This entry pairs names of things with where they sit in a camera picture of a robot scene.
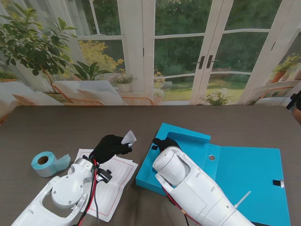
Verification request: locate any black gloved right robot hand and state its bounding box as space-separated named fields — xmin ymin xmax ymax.
xmin=152 ymin=137 xmax=181 ymax=151

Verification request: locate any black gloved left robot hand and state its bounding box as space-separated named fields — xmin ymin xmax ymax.
xmin=88 ymin=134 xmax=133 ymax=164

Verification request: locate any white peeled label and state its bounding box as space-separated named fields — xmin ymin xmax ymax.
xmin=121 ymin=129 xmax=138 ymax=145

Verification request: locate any blue-backed white label roll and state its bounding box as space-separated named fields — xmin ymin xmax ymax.
xmin=31 ymin=152 xmax=71 ymax=178

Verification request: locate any blue plastic file box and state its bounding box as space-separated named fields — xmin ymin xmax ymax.
xmin=135 ymin=122 xmax=292 ymax=226

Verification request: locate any red-lined white paper sheet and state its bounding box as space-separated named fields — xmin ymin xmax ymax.
xmin=67 ymin=148 xmax=95 ymax=176
xmin=82 ymin=155 xmax=139 ymax=223

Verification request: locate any white zip tie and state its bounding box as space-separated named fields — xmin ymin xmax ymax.
xmin=235 ymin=191 xmax=252 ymax=210

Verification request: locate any printed garden window backdrop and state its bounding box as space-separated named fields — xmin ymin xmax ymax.
xmin=0 ymin=0 xmax=301 ymax=125

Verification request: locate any black tripod stand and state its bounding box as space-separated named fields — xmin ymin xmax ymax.
xmin=285 ymin=92 xmax=301 ymax=111

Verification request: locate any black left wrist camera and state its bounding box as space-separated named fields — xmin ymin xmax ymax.
xmin=96 ymin=167 xmax=113 ymax=185

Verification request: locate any red left arm cable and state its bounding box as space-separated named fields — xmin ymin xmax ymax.
xmin=76 ymin=159 xmax=99 ymax=226

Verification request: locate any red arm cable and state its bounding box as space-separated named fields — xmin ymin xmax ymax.
xmin=76 ymin=159 xmax=99 ymax=226
xmin=162 ymin=183 xmax=189 ymax=226

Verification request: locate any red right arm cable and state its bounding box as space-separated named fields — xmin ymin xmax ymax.
xmin=162 ymin=183 xmax=189 ymax=226

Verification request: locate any grey left arm cable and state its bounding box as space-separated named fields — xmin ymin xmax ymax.
xmin=94 ymin=181 xmax=101 ymax=226

